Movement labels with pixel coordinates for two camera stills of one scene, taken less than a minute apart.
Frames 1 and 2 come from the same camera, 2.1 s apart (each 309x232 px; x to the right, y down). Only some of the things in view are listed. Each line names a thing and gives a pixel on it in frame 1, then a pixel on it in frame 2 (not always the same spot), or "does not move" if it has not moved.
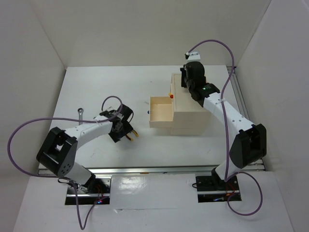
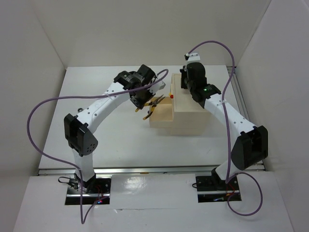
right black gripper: [183, 74] does not move
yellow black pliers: [129, 137] → [152, 103]
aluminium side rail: [241, 104] does not move
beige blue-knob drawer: [161, 112] does not move
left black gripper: [127, 128] → [139, 104]
